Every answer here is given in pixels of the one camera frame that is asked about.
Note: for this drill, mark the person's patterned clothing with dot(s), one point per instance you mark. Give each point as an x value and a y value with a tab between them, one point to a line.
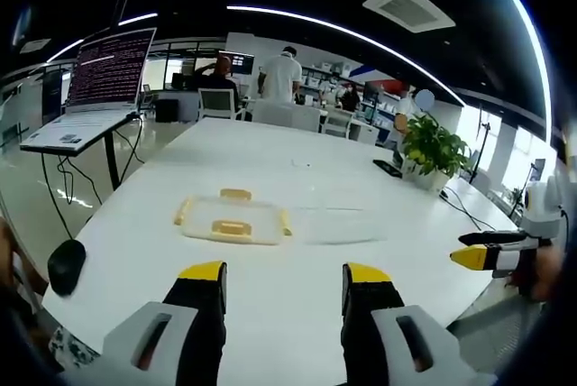
72	350

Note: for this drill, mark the green potted plant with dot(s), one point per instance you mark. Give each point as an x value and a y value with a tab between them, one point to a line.
433	147

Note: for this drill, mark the clear lid with yellow buckles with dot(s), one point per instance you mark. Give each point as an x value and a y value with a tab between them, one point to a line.
232	218

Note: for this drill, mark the black phone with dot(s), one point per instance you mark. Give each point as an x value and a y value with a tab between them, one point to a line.
387	168

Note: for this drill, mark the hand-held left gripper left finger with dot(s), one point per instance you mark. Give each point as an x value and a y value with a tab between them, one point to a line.
189	314

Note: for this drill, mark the open silver laptop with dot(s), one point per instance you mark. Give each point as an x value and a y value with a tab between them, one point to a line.
106	84

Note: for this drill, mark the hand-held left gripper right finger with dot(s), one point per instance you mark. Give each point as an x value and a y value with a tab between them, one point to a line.
374	309

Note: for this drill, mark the person's right hand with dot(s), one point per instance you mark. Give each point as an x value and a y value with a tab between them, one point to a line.
547	275

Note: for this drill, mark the black computer mouse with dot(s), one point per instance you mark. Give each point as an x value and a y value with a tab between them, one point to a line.
66	266

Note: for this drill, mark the black tripod stand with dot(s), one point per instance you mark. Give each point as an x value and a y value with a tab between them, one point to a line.
484	142

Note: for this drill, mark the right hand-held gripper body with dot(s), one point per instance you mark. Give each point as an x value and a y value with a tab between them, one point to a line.
541	210

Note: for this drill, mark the long ceiling light strip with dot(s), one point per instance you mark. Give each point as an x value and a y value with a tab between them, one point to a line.
342	27

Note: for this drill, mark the white ceiling air vent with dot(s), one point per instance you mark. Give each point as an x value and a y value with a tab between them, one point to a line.
408	5

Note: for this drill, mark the white mesh office chair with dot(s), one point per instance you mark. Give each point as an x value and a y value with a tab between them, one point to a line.
217	104

